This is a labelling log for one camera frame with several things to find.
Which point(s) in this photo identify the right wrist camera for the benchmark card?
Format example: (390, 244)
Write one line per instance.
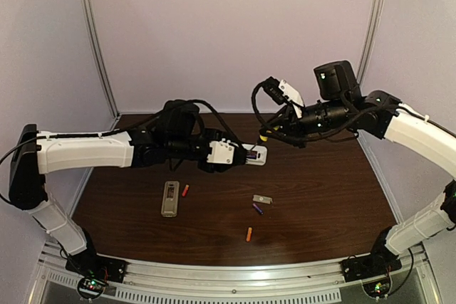
(282, 92)

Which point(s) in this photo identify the aluminium front rail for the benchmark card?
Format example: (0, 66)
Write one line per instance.
(318, 282)

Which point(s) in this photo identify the aluminium frame post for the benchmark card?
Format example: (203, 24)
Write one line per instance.
(373, 24)
(98, 57)

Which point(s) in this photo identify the right aluminium frame post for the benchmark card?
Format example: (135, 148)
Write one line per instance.
(373, 24)

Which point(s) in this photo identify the white remote control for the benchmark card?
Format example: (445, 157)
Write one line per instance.
(262, 150)

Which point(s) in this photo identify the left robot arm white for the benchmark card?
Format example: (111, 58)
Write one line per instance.
(175, 132)

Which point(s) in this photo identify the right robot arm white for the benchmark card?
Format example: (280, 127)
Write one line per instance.
(343, 107)

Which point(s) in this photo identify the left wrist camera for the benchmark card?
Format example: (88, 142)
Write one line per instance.
(222, 152)

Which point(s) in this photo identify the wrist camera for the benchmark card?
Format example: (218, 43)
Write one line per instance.
(282, 92)
(222, 152)

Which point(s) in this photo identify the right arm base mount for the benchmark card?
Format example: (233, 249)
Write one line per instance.
(357, 268)

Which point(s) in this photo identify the orange battery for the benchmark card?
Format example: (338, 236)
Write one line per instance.
(249, 234)

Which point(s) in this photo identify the grey battery cover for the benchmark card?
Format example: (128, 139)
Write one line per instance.
(262, 199)

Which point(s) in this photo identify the grey remote control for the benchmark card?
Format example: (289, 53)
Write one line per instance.
(170, 199)

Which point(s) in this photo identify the red battery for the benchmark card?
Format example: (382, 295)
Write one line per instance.
(185, 190)

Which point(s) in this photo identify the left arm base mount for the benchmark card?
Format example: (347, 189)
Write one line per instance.
(101, 267)

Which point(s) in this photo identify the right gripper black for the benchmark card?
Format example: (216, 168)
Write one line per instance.
(290, 123)

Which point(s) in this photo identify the left aluminium frame post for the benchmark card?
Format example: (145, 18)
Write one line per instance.
(98, 57)

